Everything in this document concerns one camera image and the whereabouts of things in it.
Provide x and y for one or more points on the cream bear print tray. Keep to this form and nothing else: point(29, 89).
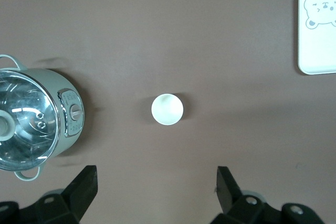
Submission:
point(317, 51)

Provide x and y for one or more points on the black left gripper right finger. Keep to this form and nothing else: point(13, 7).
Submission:
point(227, 192)

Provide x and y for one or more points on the brown table cover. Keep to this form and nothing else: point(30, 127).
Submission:
point(168, 24)

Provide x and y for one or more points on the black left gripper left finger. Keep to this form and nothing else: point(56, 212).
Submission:
point(82, 192)

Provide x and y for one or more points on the glass pot lid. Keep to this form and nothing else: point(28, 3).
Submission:
point(29, 111)

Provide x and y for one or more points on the grey-green electric cooking pot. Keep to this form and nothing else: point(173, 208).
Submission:
point(63, 85)

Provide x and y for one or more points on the white IKEA cup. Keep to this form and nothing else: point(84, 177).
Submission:
point(167, 110)

